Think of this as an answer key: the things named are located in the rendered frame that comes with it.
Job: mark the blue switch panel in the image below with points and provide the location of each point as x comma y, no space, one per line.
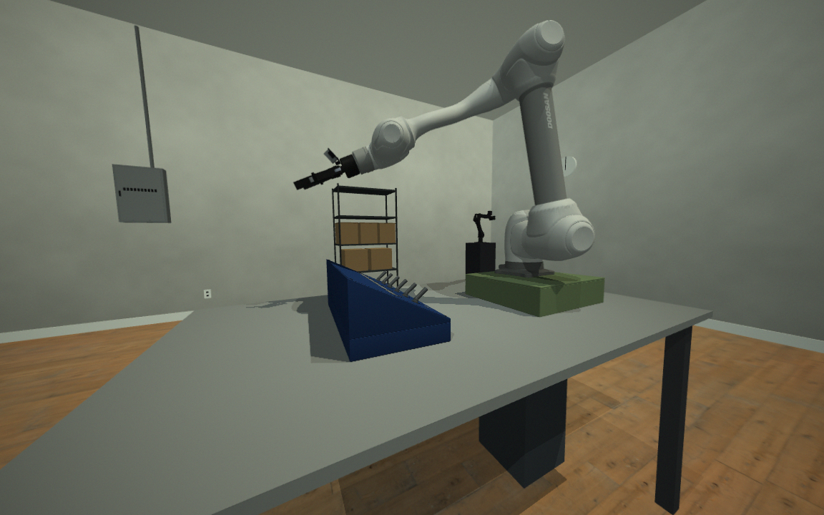
373,318

